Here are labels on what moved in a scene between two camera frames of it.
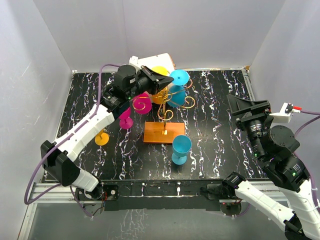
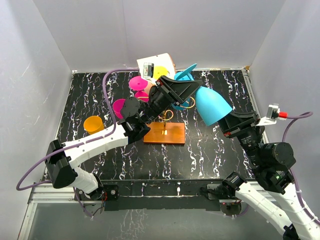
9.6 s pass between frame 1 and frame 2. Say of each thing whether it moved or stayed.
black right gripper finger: moved
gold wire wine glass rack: stayed
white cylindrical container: stayed
